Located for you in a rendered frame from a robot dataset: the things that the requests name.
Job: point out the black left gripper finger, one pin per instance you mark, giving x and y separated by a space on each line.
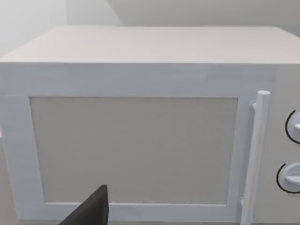
95 208

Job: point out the pale microwave door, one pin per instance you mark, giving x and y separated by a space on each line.
133 150

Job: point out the pale microwave knob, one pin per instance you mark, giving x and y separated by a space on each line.
291 178
295 126

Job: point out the pale microwave oven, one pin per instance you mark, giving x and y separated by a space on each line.
150 44

